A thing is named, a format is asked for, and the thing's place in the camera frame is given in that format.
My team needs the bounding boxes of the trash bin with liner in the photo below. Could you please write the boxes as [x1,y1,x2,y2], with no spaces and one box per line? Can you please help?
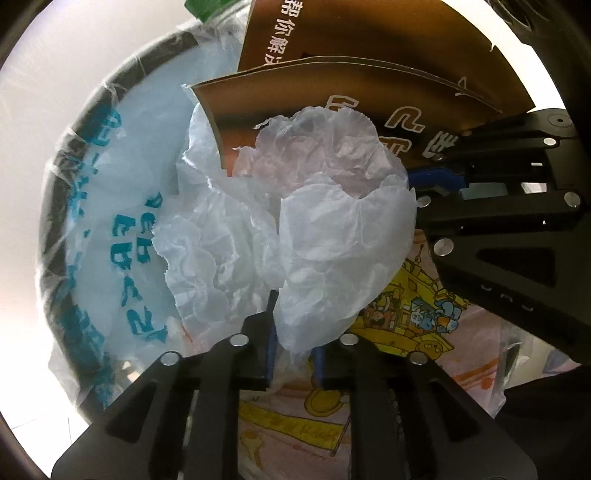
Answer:
[38,22,245,421]

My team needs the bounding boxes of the brown cardboard box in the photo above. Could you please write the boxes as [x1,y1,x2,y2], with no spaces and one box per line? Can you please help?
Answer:
[194,1,533,168]

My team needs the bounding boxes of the green cap plastic bottle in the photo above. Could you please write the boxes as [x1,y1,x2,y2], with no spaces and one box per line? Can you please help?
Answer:
[183,0,252,33]

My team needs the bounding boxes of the pink cartoon snack bag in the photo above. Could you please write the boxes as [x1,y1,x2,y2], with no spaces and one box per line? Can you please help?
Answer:
[239,229,590,479]

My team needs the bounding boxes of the clear plastic bag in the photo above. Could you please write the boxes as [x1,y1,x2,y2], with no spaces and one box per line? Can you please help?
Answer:
[153,107,417,355]

